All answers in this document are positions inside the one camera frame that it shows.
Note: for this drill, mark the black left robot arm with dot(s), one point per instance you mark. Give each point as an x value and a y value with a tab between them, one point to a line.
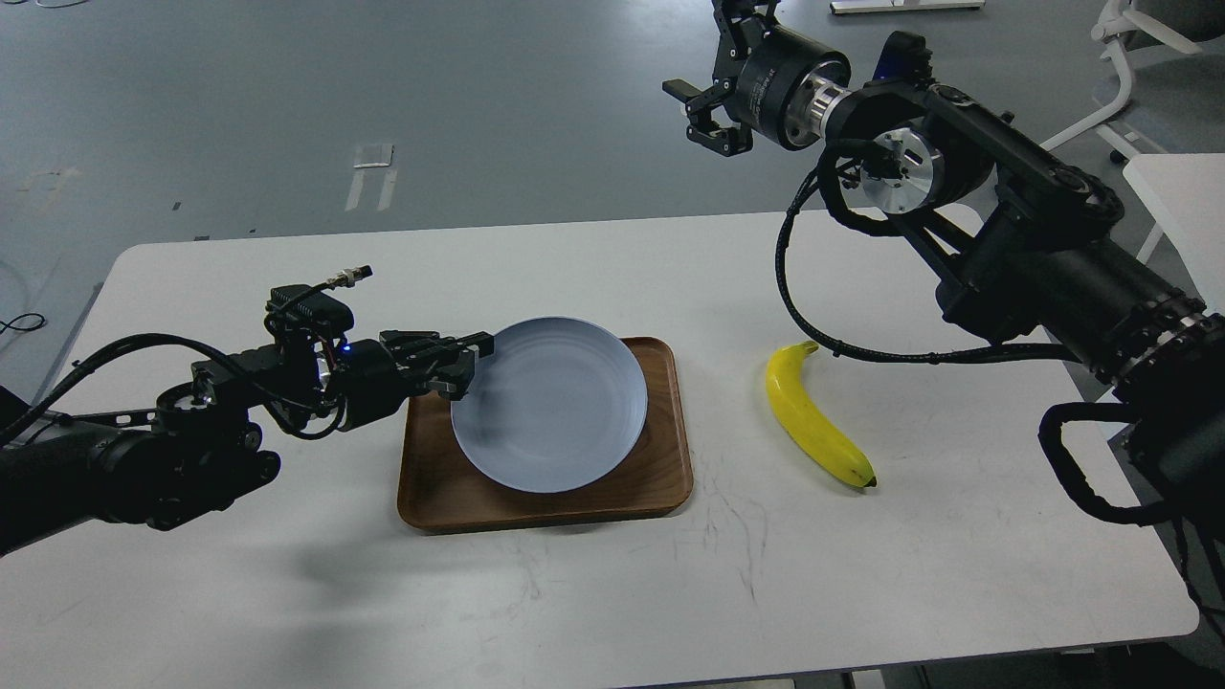
196	450

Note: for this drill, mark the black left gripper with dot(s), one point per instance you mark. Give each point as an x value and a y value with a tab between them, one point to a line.
374	378

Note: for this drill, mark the yellow banana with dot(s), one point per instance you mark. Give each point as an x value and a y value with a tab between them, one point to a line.
812	431

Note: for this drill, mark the light blue round plate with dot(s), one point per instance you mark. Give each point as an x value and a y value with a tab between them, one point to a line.
559	405

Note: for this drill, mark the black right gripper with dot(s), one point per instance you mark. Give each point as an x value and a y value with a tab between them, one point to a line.
773	94

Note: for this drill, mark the white bar base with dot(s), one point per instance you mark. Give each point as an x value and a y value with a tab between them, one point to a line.
844	8

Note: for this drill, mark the white office chair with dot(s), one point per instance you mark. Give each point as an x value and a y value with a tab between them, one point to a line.
1165	92

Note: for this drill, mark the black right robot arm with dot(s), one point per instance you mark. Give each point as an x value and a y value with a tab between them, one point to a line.
1019	242

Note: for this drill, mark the brown wooden tray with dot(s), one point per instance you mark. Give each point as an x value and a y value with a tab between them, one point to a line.
441	492

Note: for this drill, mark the white side table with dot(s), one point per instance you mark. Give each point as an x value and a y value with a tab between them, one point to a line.
1184	193

